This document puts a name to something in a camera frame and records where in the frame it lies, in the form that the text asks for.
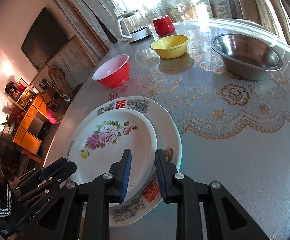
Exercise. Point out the red mug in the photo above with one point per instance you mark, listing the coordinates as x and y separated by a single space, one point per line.
163 26

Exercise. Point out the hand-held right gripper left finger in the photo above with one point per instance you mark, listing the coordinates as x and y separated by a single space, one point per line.
125 175

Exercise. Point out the red plastic bowl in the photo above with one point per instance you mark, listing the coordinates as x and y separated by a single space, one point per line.
115 77

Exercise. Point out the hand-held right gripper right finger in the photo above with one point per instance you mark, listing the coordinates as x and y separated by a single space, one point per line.
161 177

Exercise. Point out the pink plastic container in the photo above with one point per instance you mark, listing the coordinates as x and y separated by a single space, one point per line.
52 117

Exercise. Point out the white power strip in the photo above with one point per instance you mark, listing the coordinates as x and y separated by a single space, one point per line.
65 98

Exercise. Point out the cluttered display shelf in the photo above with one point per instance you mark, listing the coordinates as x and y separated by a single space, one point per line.
19 92

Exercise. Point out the beige sheer-lined curtain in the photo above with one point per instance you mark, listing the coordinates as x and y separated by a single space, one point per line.
272 5

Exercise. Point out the white purple-flower plate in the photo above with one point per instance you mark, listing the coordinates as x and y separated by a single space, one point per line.
105 155

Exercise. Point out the large white red-print plate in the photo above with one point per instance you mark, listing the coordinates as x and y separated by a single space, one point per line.
165 130

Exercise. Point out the orange wooden cabinet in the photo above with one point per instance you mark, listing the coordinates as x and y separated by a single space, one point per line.
29 120

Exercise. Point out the yellow plastic bowl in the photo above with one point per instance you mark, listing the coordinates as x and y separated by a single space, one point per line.
170 50

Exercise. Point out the stainless steel bowl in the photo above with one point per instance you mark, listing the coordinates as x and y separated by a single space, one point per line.
245 55

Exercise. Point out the beige velvet curtain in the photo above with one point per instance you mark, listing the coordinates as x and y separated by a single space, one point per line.
85 17

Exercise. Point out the potted green plant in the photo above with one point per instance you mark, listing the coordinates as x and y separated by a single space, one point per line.
11 127

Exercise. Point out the black wall television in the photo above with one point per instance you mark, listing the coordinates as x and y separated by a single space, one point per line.
44 40

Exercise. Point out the rattan chair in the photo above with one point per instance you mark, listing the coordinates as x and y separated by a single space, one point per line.
58 80

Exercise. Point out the teal round plate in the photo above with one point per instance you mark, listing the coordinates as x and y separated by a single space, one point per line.
180 150

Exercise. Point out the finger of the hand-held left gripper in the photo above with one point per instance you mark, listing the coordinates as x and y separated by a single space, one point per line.
67 168
56 163

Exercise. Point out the white glass electric kettle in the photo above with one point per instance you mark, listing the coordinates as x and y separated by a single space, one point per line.
140 33

